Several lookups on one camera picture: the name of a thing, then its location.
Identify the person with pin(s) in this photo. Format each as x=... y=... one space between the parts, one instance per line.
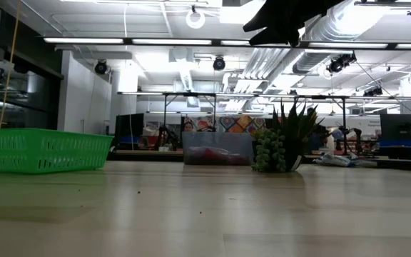
x=337 y=135
x=316 y=139
x=189 y=127

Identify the potted succulent plant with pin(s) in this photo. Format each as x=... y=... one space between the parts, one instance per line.
x=280 y=150

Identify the black metal table frame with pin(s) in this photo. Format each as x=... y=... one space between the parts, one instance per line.
x=148 y=156

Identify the black ceiling spotlight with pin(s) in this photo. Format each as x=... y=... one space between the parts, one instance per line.
x=101 y=67
x=219 y=63

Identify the green plastic basket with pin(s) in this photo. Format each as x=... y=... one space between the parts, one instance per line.
x=41 y=153

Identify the black computer monitor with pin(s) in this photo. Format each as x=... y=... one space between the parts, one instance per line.
x=128 y=125
x=400 y=126

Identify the black background robot arm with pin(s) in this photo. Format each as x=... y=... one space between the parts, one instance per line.
x=357 y=137
x=166 y=137

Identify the blue desk panel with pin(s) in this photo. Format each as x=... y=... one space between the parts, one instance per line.
x=405 y=142

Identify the teal clear wrapped candy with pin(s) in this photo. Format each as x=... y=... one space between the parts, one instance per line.
x=358 y=163

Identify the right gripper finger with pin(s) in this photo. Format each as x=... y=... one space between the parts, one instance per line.
x=273 y=18
x=277 y=35

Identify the black background table frame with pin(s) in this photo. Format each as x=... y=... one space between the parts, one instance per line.
x=344 y=121
x=165 y=107

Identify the grey translucent bin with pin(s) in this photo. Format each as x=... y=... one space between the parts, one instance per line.
x=216 y=139

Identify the colourful patterned wall hanging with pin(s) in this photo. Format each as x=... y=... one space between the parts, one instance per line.
x=241 y=124

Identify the white blue candy bar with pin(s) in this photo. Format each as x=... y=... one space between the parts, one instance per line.
x=334 y=160

